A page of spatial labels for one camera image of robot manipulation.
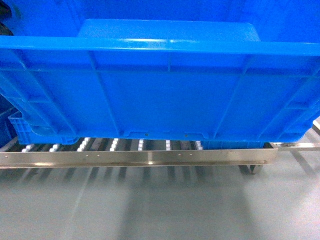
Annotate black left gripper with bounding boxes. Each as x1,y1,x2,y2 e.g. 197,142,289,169
0,0,14,37

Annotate large blue plastic crate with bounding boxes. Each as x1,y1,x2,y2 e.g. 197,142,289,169
0,0,320,143

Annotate blue crate on shelf left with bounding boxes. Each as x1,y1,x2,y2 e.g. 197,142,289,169
0,96,79,147

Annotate blue crate under right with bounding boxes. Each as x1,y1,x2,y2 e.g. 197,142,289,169
201,140,265,150

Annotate steel roller shelf frame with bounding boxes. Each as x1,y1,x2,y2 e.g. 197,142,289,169
0,137,320,174

